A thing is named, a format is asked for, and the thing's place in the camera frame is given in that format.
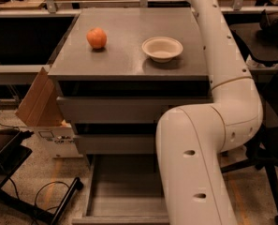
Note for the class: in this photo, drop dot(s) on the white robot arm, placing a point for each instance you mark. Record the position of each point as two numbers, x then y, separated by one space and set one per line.
190 137

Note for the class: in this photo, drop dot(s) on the grey top drawer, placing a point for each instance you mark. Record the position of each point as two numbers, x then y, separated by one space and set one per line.
127 101

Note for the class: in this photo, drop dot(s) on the grey drawer cabinet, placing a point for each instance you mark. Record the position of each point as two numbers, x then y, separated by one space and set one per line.
122 58

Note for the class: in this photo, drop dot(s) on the grey middle drawer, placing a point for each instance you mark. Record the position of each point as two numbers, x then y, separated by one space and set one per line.
115 138

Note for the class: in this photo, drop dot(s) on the grey open bottom drawer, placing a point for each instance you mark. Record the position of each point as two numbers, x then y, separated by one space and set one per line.
124 190

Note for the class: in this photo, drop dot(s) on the white paper bowl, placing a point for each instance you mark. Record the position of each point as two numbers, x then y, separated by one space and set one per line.
162 49

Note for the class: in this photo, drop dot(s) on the orange round fruit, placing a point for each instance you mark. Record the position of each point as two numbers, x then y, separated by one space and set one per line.
97 38

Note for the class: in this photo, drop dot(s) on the brown cardboard box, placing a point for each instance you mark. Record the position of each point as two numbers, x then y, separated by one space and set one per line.
40 112

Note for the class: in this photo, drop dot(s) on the black side table right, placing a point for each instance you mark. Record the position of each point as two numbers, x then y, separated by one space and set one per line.
254 42

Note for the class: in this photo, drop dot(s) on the black office chair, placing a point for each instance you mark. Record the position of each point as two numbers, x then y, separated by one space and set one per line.
262 150

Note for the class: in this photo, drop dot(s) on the black stand left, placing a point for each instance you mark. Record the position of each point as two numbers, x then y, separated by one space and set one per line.
12 155

